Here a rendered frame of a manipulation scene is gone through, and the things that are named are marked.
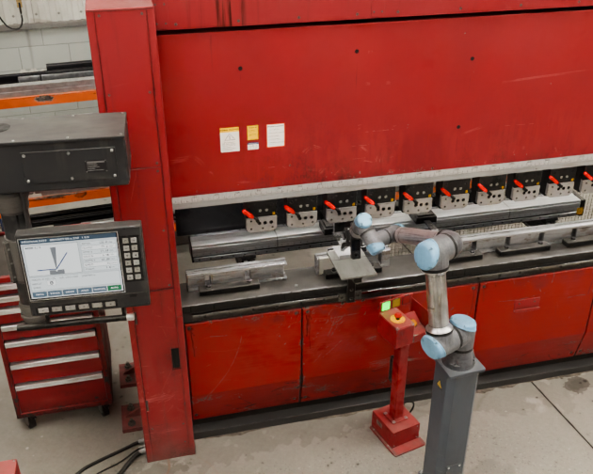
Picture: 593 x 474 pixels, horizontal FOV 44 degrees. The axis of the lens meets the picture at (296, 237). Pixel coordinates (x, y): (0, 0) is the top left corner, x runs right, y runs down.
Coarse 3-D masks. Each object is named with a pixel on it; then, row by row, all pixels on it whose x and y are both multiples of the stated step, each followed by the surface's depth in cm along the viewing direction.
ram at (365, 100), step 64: (192, 64) 308; (256, 64) 314; (320, 64) 321; (384, 64) 328; (448, 64) 336; (512, 64) 344; (576, 64) 352; (192, 128) 321; (320, 128) 336; (384, 128) 344; (448, 128) 352; (512, 128) 360; (576, 128) 370; (192, 192) 336; (320, 192) 352
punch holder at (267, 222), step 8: (264, 200) 347; (272, 200) 347; (248, 208) 346; (256, 208) 347; (264, 208) 348; (272, 208) 349; (264, 216) 351; (272, 216) 351; (248, 224) 350; (256, 224) 351; (264, 224) 352; (272, 224) 353
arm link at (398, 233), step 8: (400, 224) 341; (392, 232) 336; (400, 232) 332; (408, 232) 328; (416, 232) 324; (424, 232) 320; (432, 232) 317; (440, 232) 312; (448, 232) 304; (456, 232) 306; (392, 240) 336; (400, 240) 332; (408, 240) 328; (416, 240) 323; (424, 240) 319; (456, 240) 302; (456, 256) 304
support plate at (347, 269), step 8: (336, 256) 368; (336, 264) 361; (344, 264) 361; (352, 264) 361; (360, 264) 361; (368, 264) 361; (344, 272) 355; (352, 272) 355; (360, 272) 355; (368, 272) 355; (376, 272) 355
